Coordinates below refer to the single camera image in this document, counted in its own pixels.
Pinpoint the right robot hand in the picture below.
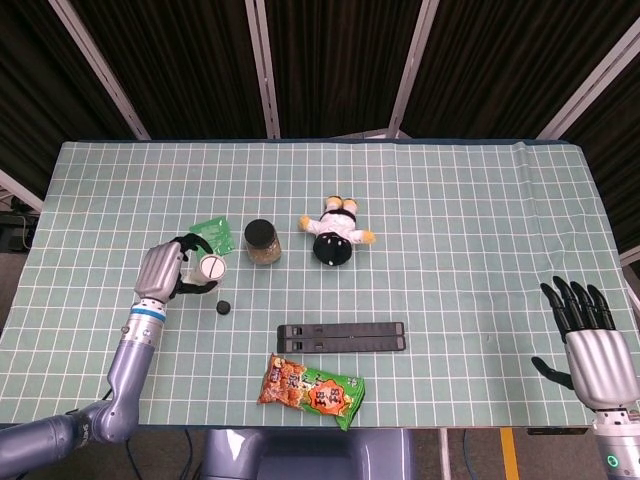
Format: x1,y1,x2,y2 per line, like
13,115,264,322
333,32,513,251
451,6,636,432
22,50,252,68
530,275,640,412

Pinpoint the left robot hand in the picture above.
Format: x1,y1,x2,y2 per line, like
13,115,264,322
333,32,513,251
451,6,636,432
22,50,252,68
134,232,219,304

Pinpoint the white paper cup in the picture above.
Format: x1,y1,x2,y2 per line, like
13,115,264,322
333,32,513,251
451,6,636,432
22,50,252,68
180,253,228,289

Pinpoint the glass jar with black lid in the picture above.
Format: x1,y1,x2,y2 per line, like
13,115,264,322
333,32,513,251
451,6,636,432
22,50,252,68
243,219,283,268

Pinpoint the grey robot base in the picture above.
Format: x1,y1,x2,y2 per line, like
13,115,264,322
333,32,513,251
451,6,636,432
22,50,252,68
199,428,417,480

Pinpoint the orange green snack bag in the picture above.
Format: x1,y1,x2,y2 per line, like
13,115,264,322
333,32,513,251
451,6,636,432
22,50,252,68
257,353,366,433

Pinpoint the green foil sachet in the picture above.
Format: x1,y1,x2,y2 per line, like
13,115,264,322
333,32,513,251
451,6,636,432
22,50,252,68
188,215,237,258

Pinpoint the plush doll with black hat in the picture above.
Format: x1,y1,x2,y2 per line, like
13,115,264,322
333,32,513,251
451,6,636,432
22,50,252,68
298,196,378,268

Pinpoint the green grid table mat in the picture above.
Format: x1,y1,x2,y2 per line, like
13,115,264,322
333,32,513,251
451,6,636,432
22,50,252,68
0,139,640,429

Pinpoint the white partition frame post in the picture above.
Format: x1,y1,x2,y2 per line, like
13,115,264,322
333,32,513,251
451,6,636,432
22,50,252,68
0,168,44,213
48,0,152,141
243,0,282,140
387,0,441,139
534,22,640,140

